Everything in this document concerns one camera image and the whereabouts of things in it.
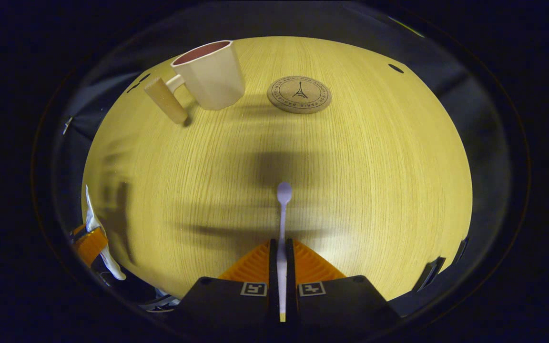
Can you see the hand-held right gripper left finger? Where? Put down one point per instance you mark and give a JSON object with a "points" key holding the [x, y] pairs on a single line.
{"points": [[273, 271]]}

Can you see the round cork coaster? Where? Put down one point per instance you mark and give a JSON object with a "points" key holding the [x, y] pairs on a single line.
{"points": [[299, 95]]}

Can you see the white toothpaste tube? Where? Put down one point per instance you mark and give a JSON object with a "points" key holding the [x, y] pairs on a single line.
{"points": [[112, 267]]}

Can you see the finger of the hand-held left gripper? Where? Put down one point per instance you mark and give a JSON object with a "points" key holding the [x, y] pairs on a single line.
{"points": [[91, 245]]}

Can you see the pale pink toothbrush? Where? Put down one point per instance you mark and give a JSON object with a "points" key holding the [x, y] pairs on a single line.
{"points": [[282, 224]]}

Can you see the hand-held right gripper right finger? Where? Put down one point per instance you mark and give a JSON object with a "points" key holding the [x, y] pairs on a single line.
{"points": [[290, 271]]}

